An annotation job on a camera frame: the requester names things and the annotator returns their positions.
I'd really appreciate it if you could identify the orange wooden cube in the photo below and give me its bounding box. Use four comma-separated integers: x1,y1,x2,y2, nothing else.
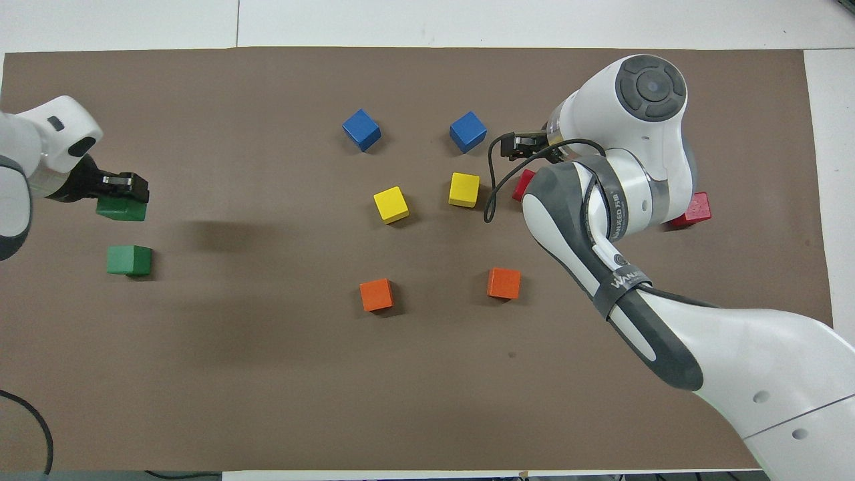
486,267,522,301
359,278,395,313

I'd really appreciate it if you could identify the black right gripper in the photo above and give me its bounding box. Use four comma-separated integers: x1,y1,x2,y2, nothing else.
500,132,560,161

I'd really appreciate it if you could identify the yellow wooden cube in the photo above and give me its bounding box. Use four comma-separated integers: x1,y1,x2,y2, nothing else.
448,172,481,208
373,186,410,224

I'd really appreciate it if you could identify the blue wooden cube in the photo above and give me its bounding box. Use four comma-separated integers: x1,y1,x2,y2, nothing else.
449,110,488,155
342,108,382,153

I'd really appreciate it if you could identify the brown paper table mat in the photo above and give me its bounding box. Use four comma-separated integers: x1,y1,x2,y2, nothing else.
0,45,850,472

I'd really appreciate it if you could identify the green wooden cube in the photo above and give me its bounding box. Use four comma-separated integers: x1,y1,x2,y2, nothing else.
107,245,153,277
96,196,148,222

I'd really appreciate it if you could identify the red wooden cube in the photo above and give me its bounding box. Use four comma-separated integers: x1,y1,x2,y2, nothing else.
663,192,713,232
512,168,538,203

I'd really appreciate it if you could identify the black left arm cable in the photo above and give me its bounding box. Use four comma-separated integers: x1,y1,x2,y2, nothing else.
0,389,55,476

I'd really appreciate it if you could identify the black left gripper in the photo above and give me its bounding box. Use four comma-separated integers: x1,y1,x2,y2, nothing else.
50,155,150,204

